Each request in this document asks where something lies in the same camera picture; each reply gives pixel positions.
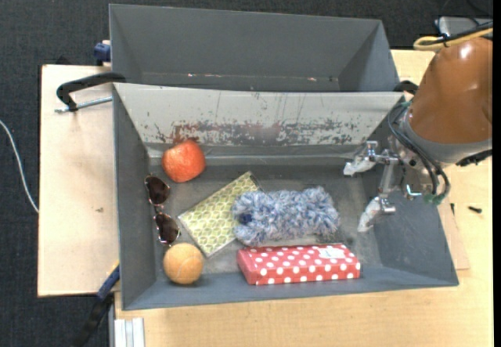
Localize orange tennis ball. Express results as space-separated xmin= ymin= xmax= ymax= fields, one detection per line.
xmin=162 ymin=242 xmax=205 ymax=286

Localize yellow-green patterned flat packet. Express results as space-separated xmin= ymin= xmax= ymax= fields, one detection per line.
xmin=177 ymin=171 xmax=263 ymax=259

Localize grey metal bin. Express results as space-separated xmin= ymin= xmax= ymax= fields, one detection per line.
xmin=108 ymin=3 xmax=460 ymax=312

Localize red box with white dots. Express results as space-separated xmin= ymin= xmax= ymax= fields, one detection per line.
xmin=236 ymin=243 xmax=362 ymax=287

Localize orange fruit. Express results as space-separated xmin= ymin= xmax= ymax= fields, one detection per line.
xmin=160 ymin=139 xmax=207 ymax=184

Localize blue and white fluffy cloth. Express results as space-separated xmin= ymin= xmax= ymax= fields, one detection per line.
xmin=231 ymin=186 xmax=341 ymax=248

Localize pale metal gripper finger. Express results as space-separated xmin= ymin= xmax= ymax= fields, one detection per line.
xmin=356 ymin=197 xmax=397 ymax=233
xmin=343 ymin=140 xmax=380 ymax=177

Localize dark brown sunglasses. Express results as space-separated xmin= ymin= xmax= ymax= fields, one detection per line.
xmin=143 ymin=175 xmax=182 ymax=247

